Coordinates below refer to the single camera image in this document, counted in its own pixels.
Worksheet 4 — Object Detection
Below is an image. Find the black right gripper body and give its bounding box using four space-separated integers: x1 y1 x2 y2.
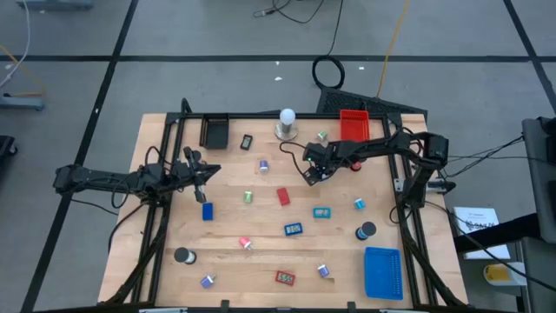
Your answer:
302 142 348 173

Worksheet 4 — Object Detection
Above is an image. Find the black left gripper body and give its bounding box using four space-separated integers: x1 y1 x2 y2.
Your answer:
171 147 208 204

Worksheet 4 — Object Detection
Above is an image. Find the black plastic tray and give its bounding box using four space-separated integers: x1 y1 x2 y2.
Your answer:
199 113 230 150

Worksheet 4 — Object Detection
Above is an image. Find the blue sand hourglass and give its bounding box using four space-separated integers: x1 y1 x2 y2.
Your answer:
354 221 378 242

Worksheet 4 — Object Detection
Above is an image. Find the black round cap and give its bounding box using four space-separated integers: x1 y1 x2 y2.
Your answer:
173 247 197 265

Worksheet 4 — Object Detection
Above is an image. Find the blue plastic tray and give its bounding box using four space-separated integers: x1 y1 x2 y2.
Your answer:
363 246 404 301

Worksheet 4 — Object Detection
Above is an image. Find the red plastic tray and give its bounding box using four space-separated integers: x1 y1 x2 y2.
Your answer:
339 109 371 143

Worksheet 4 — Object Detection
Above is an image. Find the white bulb lamp brass stand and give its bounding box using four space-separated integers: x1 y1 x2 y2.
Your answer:
274 108 299 142

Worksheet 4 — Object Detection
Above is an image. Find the black floor mat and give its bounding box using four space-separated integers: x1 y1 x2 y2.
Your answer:
315 85 429 117

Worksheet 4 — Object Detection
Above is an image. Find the white booklet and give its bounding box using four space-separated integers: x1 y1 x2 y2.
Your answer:
453 206 512 261

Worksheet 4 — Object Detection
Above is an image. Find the grey table foot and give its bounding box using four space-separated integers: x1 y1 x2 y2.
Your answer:
0 93 46 112

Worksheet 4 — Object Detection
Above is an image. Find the black caster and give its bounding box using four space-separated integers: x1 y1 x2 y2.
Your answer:
0 135 18 157

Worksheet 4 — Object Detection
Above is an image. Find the black bar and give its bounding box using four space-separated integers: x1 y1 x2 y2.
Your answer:
453 211 544 254

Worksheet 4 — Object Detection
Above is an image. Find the yellow white tape roll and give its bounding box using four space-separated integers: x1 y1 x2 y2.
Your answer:
482 262 527 287

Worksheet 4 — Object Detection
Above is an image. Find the grey cart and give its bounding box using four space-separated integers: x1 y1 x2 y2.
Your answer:
520 116 556 313

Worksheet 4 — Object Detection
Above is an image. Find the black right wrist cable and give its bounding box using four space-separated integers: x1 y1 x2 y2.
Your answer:
279 140 308 176

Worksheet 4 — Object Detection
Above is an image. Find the black aluminium frame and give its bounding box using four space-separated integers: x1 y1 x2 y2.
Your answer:
103 97 468 308

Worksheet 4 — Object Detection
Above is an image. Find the black coiled cable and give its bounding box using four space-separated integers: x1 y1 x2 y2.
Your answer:
311 0 347 90

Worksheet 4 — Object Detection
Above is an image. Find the yellow cable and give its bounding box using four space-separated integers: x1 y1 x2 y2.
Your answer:
375 0 412 99

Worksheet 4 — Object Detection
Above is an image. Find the thin black floor cable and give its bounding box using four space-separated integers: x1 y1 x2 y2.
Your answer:
253 0 327 25

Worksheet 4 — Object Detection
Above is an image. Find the orange cable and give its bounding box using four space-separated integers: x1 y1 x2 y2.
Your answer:
0 43 45 97

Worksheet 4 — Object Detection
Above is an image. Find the white cable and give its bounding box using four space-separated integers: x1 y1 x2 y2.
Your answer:
0 0 32 88

